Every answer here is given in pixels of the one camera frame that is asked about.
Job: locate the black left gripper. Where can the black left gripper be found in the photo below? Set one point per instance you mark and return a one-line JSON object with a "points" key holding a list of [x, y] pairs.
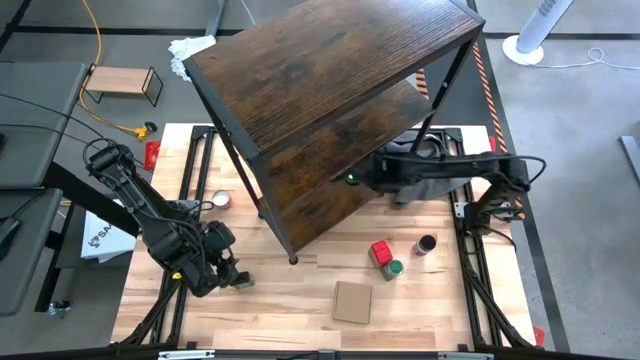
{"points": [[207, 265]]}

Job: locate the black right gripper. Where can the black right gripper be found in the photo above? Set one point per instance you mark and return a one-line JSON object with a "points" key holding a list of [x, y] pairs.
{"points": [[361, 181]]}

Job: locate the red smoked paprika tin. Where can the red smoked paprika tin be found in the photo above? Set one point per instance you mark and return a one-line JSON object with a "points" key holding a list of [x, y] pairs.
{"points": [[381, 252]]}

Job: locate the purple label garlic powder bottle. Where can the purple label garlic powder bottle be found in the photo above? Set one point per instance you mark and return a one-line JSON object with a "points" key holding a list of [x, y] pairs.
{"points": [[425, 245]]}

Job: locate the green lid oregano jar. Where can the green lid oregano jar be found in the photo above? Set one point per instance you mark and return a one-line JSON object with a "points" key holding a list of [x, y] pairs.
{"points": [[393, 269]]}

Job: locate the brown wood black metal shelf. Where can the brown wood black metal shelf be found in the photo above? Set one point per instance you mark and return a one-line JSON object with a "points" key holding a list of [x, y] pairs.
{"points": [[320, 85]]}

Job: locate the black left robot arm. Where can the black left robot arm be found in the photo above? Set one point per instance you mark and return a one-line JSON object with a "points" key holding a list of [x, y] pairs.
{"points": [[135, 195]]}

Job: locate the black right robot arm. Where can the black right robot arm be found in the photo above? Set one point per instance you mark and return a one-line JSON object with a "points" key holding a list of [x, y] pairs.
{"points": [[450, 167]]}

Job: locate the grey cloth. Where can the grey cloth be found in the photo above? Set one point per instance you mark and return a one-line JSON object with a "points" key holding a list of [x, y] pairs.
{"points": [[425, 192]]}

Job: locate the pink speckled round cup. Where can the pink speckled round cup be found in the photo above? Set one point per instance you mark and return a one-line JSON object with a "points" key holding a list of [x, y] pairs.
{"points": [[221, 199]]}

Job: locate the small brown cardboard box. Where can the small brown cardboard box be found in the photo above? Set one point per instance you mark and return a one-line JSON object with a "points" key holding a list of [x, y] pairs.
{"points": [[352, 302]]}

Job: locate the white cardboard box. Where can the white cardboard box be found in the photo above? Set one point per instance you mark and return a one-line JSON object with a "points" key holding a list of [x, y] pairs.
{"points": [[107, 235]]}

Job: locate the red clamp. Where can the red clamp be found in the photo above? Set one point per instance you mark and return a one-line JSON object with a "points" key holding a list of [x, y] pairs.
{"points": [[539, 336], [152, 155], [492, 144]]}

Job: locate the grey desk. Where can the grey desk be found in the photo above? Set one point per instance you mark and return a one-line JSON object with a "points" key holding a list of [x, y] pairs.
{"points": [[35, 125], [25, 250]]}

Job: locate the white crumpled cloth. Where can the white crumpled cloth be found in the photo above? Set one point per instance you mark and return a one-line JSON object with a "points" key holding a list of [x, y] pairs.
{"points": [[187, 50]]}

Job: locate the black computer mouse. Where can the black computer mouse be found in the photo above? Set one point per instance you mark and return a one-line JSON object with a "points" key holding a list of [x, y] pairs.
{"points": [[7, 237]]}

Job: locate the white tower fan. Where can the white tower fan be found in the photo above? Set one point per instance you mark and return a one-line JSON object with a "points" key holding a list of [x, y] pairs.
{"points": [[537, 25]]}

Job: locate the grey metal bar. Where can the grey metal bar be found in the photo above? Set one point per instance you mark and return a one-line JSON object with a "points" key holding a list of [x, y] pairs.
{"points": [[631, 157]]}

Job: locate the black metal table frame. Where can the black metal table frame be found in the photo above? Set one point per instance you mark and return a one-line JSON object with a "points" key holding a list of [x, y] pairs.
{"points": [[192, 165]]}

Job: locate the small wood black frame riser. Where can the small wood black frame riser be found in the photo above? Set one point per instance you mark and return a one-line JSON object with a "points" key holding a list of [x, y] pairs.
{"points": [[117, 80]]}

